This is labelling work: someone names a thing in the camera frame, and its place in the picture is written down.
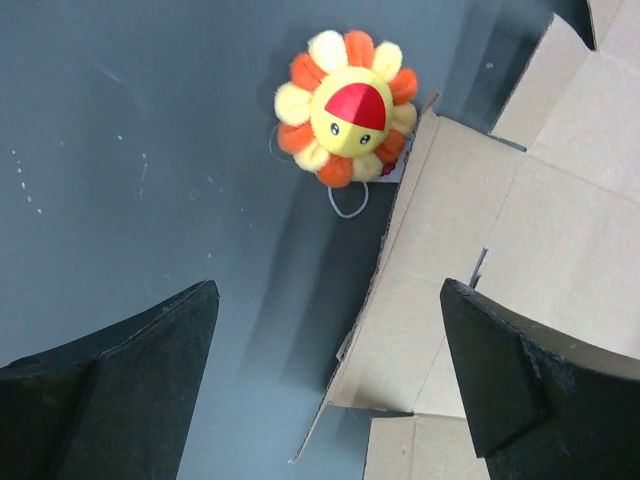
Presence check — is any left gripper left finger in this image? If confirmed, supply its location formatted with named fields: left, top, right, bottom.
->
left=1, top=280, right=219, bottom=480

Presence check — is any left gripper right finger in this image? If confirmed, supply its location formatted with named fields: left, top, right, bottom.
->
left=440, top=279, right=639, bottom=479

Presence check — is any cardboard box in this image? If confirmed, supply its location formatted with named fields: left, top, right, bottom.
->
left=322, top=1, right=639, bottom=479

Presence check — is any white paper tag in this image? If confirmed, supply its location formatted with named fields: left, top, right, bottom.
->
left=377, top=134, right=415, bottom=184

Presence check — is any orange yellow flower plush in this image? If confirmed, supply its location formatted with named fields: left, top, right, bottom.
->
left=274, top=30, right=418, bottom=188

